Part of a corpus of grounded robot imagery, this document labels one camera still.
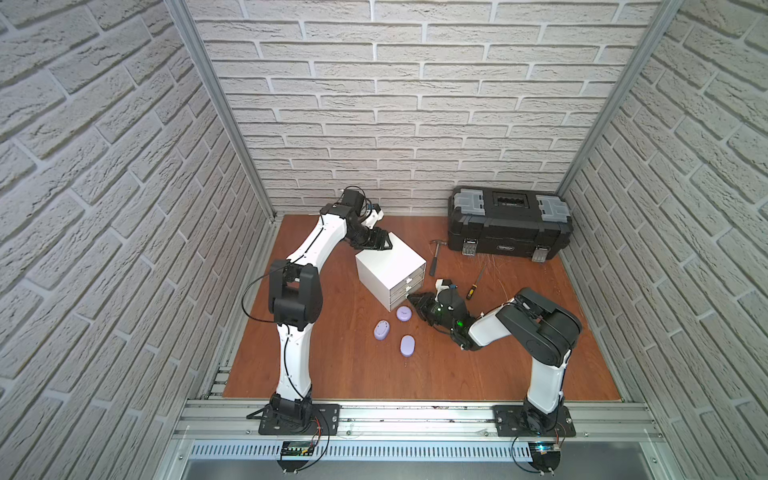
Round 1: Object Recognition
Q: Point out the purple earphone case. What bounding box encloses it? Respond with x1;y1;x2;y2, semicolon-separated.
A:
399;335;416;358
373;320;391;341
396;305;413;322

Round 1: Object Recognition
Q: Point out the white drawer cabinet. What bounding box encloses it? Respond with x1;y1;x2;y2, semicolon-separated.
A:
355;233;426;311

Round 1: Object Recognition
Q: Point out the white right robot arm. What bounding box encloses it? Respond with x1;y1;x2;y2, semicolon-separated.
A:
407;285;583;431

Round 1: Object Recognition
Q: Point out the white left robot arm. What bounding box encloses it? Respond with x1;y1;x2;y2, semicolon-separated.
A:
268;186;392;403

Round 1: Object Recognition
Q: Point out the yellow black screwdriver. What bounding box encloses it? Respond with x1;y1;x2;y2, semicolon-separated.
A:
465;265;486;301

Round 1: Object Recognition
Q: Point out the steel claw hammer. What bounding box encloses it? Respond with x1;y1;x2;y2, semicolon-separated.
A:
429;239;447;278

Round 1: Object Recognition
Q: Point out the black plastic toolbox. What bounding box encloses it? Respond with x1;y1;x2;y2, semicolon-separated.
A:
447;186;573;263

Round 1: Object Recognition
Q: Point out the right controller board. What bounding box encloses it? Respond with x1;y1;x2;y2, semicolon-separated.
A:
528;442;561;475

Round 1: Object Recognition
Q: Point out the controller board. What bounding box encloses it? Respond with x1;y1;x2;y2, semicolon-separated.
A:
528;442;561;475
277;440;319;473

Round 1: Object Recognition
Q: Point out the left controller board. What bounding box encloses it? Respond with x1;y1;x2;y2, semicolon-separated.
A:
277;440;319;473

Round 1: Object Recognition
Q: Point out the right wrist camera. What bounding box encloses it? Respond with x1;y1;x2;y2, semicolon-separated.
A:
435;279;457;301

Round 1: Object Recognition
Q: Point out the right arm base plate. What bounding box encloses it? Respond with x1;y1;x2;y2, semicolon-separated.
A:
491;404;576;438

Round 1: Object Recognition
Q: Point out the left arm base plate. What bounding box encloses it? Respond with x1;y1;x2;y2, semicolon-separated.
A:
246;403;341;436

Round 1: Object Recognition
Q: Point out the aluminium frame rail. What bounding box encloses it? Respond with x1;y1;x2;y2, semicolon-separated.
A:
172;398;665;445

